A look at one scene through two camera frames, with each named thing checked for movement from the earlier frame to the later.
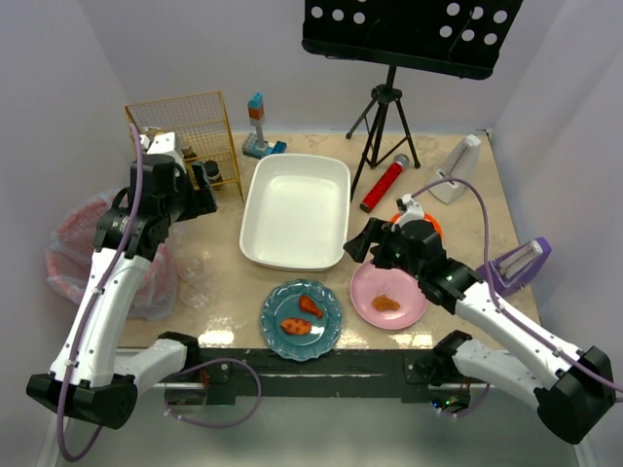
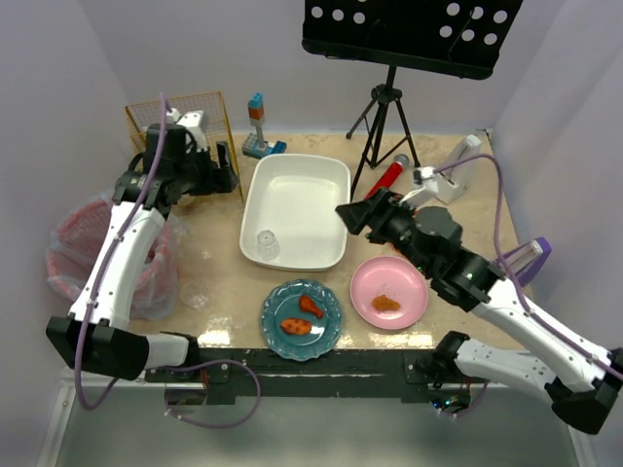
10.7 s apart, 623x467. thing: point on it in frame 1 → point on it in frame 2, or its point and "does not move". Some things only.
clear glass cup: x=194 y=295 does not move
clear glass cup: x=191 y=269 → x=268 y=248
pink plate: x=368 y=281 does not move
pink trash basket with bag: x=70 y=253 does not move
